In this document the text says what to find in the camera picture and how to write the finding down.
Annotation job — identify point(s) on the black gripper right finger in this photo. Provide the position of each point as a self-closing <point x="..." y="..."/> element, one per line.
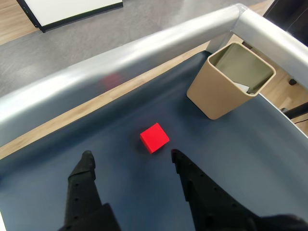
<point x="209" y="207"/>

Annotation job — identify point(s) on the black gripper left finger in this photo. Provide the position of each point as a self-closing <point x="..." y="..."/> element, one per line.
<point x="80" y="197"/>

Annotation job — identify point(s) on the red cube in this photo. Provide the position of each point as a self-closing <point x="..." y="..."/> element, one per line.
<point x="154" y="139"/>

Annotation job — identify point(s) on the beige plastic box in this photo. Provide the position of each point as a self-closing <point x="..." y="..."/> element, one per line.
<point x="216" y="96"/>

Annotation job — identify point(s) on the white crumpled paper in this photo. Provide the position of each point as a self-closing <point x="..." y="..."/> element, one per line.
<point x="241" y="87"/>

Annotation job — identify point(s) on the black furniture leg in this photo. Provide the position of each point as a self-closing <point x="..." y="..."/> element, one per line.
<point x="297" y="111"/>

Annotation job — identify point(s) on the black cabinet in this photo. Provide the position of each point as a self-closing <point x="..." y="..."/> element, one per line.
<point x="288" y="14"/>

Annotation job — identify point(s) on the silver metal rail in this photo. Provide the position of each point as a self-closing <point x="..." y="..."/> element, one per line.
<point x="120" y="62"/>

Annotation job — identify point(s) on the white board with black frame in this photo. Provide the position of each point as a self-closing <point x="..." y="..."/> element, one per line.
<point x="72" y="9"/>

